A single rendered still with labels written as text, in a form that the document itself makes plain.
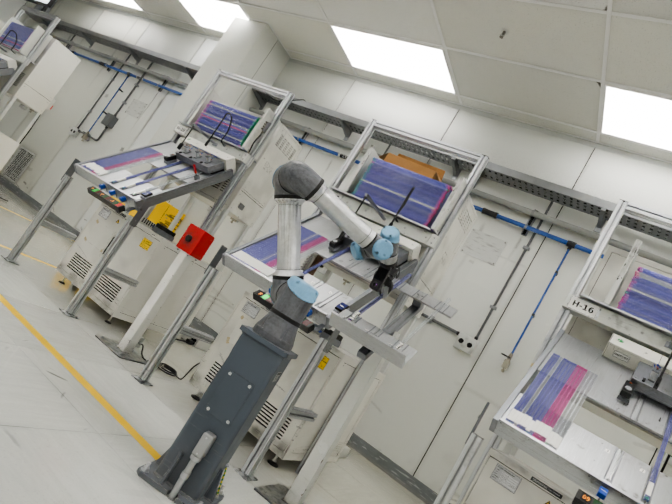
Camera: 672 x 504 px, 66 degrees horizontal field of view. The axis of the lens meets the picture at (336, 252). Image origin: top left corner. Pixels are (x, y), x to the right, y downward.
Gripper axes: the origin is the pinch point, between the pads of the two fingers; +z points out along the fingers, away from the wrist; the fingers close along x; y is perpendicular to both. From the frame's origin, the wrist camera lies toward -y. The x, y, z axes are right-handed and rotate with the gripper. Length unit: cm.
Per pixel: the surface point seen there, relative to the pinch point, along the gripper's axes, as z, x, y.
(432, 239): 13, 7, 59
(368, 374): 16.9, -12.4, -25.9
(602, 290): 13, -74, 77
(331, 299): 9.8, 21.0, -7.9
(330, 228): 24, 62, 44
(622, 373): 14, -94, 36
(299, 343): 43, 34, -17
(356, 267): 16.9, 28.3, 21.6
